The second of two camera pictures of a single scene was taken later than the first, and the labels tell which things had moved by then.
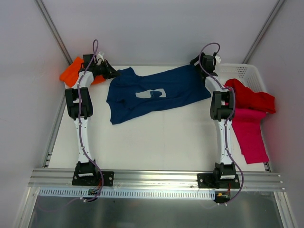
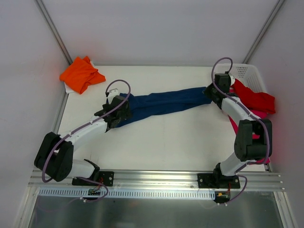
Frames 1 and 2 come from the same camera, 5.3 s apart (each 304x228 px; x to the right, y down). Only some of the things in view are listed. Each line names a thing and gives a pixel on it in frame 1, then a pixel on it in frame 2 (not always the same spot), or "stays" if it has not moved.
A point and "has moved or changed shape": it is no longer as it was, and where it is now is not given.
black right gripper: x=196 y=61 → x=210 y=92
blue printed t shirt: x=131 y=95 has moved or changed shape
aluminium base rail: x=177 y=180 stays
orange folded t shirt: x=70 y=73 stays
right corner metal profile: x=272 y=15 stays
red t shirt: x=246 y=98 stays
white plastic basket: x=248 y=73 stays
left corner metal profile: x=52 y=31 stays
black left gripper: x=106 y=70 → x=124 y=107
